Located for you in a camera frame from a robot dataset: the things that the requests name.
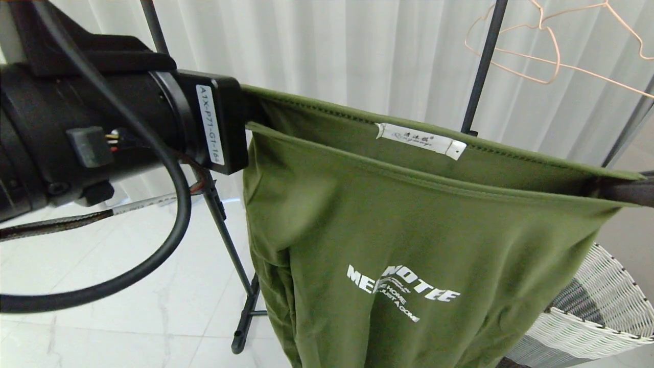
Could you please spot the pink clothes hanger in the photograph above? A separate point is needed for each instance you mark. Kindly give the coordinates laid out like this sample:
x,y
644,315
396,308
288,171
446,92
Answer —
x,y
558,59
613,83

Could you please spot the white curtain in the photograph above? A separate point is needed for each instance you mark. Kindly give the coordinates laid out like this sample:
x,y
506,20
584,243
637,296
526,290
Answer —
x,y
357,51

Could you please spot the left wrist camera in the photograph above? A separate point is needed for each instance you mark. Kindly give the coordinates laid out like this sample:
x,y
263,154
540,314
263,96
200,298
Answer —
x,y
127,59

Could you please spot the green printed t-shirt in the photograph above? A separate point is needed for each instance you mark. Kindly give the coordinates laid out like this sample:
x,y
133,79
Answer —
x,y
409,230

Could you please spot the black clothes rack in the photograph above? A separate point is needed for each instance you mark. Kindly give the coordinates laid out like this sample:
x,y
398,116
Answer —
x,y
484,66

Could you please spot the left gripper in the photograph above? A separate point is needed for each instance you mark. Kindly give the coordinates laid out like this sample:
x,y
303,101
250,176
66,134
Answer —
x,y
232,122

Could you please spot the white laundry basket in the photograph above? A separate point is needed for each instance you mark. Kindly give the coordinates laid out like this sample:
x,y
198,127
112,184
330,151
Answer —
x,y
603,306

